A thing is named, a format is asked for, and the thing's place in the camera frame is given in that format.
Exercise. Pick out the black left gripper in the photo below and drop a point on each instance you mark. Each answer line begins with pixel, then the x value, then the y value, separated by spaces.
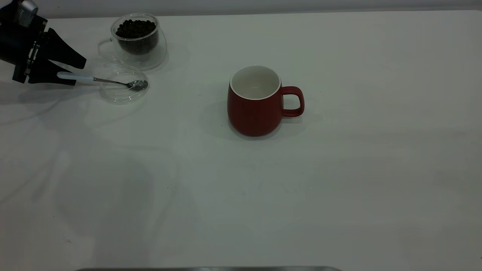
pixel 15 45

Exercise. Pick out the red ceramic mug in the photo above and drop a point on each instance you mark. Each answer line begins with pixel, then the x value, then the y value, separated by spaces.
pixel 256 116

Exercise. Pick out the clear glass lid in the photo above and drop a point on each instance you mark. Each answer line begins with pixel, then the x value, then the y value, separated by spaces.
pixel 120 96

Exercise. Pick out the clear glass cup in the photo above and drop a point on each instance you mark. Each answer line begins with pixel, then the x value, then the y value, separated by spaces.
pixel 137 61

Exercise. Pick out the dark coffee beans heap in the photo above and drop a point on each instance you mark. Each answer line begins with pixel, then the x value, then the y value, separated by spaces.
pixel 136 34

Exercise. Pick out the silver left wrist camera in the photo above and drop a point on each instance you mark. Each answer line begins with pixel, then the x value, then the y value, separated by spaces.
pixel 27 11

